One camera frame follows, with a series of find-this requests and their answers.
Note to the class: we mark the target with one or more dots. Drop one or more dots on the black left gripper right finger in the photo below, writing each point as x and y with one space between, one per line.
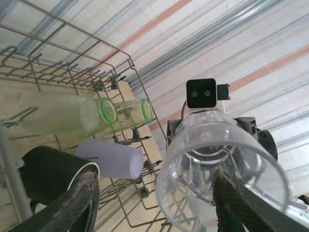
229 207

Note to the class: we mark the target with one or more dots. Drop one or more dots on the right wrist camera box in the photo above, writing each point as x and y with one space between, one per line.
200 93

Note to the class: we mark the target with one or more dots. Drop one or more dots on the black cup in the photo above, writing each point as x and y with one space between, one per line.
48 174

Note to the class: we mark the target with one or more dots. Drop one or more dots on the frosted pale green textured cup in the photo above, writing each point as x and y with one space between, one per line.
55 113

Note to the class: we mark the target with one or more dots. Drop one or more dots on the translucent green plastic cup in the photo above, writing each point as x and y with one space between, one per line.
146 110
108 112

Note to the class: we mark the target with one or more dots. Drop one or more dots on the clear plastic cup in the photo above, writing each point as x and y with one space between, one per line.
241 157

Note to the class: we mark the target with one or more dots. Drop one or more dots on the lavender plastic cup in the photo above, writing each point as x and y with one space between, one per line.
108 158

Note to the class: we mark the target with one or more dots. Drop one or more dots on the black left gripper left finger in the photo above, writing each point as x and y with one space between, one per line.
60 207

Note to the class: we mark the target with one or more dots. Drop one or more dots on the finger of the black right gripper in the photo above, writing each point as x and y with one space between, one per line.
172 131
246 124

